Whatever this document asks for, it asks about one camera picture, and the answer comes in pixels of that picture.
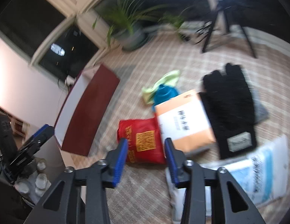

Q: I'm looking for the red snack bag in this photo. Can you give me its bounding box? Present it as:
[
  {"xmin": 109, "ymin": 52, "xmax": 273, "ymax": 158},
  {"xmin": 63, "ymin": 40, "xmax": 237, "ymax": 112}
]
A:
[{"xmin": 117, "ymin": 117, "xmax": 166, "ymax": 164}]

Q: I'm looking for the orange white tissue pack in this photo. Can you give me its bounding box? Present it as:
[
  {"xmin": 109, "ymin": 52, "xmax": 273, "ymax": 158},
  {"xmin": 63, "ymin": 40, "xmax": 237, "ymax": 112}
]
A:
[{"xmin": 155, "ymin": 90, "xmax": 216, "ymax": 155}]

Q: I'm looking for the blue collapsible funnel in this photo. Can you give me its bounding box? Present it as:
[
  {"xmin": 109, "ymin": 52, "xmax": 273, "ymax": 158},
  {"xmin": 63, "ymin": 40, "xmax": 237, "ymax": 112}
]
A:
[{"xmin": 152, "ymin": 84, "xmax": 179, "ymax": 112}]

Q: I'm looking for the light green cloth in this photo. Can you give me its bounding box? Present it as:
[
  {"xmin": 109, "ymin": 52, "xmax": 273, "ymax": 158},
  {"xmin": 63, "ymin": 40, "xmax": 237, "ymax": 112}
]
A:
[{"xmin": 141, "ymin": 70, "xmax": 180, "ymax": 105}]

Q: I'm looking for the blue white mask package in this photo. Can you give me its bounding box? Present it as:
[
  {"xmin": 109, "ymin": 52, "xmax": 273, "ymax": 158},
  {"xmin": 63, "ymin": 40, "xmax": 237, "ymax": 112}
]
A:
[{"xmin": 202, "ymin": 135, "xmax": 289, "ymax": 207}]

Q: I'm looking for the left white gloved hand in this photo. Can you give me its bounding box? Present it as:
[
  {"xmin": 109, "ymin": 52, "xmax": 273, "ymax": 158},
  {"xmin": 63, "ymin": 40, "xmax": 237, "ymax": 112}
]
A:
[{"xmin": 14, "ymin": 158, "xmax": 51, "ymax": 204}]

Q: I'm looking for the dark red storage box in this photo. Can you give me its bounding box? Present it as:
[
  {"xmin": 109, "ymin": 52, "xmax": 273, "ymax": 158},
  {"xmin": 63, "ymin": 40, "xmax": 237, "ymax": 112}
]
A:
[{"xmin": 55, "ymin": 64, "xmax": 120, "ymax": 156}]

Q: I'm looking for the black knit glove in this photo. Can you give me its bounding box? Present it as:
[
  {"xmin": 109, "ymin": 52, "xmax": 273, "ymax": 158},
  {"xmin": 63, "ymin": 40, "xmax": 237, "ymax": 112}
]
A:
[{"xmin": 199, "ymin": 63, "xmax": 257, "ymax": 160}]

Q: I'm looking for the small spider plant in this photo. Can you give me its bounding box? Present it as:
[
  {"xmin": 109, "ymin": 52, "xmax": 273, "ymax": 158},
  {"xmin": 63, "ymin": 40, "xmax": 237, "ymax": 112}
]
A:
[{"xmin": 158, "ymin": 7, "xmax": 191, "ymax": 42}]

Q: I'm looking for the large potted plant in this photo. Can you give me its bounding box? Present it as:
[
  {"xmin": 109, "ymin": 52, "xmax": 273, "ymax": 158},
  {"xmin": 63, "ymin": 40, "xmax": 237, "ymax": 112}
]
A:
[{"xmin": 92, "ymin": 0, "xmax": 171, "ymax": 51}]

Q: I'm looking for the black tripod stand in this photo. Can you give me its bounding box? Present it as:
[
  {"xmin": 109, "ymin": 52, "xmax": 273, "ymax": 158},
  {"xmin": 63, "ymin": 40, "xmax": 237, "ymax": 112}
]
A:
[{"xmin": 202, "ymin": 0, "xmax": 257, "ymax": 58}]

